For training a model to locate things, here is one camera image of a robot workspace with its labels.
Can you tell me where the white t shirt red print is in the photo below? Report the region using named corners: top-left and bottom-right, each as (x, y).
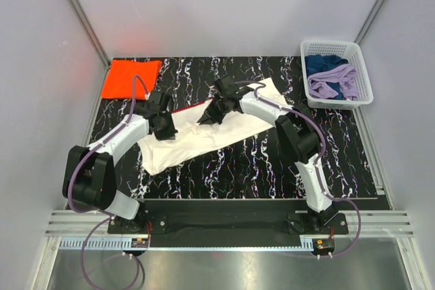
top-left (139, 77), bottom-right (290, 176)

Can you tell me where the slotted cable duct rail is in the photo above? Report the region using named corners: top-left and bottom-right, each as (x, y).
top-left (59, 235), bottom-right (336, 251)

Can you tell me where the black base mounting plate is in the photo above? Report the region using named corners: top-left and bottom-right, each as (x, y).
top-left (108, 199), bottom-right (349, 240)

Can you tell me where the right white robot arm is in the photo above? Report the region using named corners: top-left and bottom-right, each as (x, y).
top-left (197, 76), bottom-right (338, 234)

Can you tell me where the lilac t shirt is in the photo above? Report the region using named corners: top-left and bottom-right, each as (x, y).
top-left (307, 64), bottom-right (359, 101)

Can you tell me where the folded orange t shirt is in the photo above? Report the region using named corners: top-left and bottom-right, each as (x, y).
top-left (101, 59), bottom-right (162, 100)

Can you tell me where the dark blue t shirt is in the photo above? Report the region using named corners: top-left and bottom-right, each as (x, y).
top-left (304, 54), bottom-right (349, 100)

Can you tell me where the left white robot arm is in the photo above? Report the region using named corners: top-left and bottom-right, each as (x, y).
top-left (62, 90), bottom-right (177, 233)

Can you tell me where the white plastic laundry basket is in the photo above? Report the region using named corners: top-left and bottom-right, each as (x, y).
top-left (300, 40), bottom-right (373, 110)

